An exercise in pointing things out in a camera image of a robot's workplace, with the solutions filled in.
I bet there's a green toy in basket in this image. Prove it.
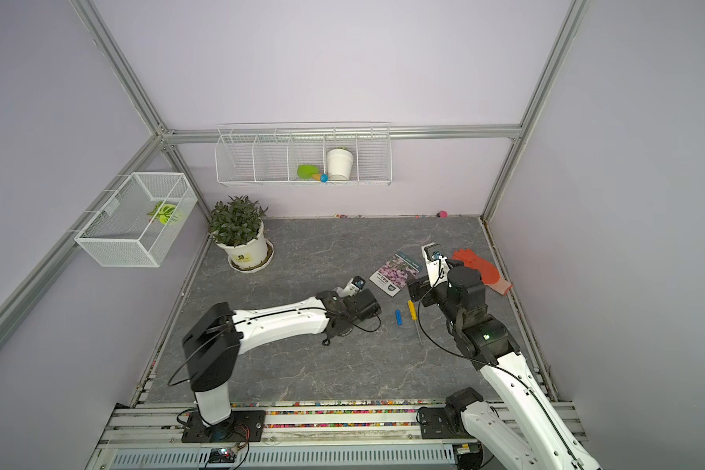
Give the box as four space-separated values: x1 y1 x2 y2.
148 202 182 225

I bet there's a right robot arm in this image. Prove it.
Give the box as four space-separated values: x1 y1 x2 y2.
407 260 599 469

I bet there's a potted green plant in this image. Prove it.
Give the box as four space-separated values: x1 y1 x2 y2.
209 196 273 273

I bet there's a white wire basket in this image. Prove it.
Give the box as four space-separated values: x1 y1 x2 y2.
74 172 197 268

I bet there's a green toy shovel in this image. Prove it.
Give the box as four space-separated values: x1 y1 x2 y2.
297 164 328 183

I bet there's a flower seed packet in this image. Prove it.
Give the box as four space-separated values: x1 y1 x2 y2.
369 252 422 297

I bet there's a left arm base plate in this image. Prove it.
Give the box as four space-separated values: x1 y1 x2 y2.
178 409 266 444

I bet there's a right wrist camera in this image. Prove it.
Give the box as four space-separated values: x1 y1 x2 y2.
421 243 450 287

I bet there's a white empty pot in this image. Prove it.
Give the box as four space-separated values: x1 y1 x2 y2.
326 148 354 181

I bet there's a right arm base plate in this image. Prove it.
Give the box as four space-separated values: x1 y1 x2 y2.
415 405 473 440

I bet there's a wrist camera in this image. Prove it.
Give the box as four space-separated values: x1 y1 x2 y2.
335 275 365 298
421 243 450 287

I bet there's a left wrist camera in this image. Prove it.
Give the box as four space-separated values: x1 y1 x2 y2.
335 275 365 298

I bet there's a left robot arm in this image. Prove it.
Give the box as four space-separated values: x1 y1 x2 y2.
181 289 381 427

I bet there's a yellow handled screwdriver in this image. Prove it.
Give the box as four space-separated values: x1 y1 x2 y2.
407 300 423 349

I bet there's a white wire wall shelf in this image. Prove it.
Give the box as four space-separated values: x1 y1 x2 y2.
215 121 393 186

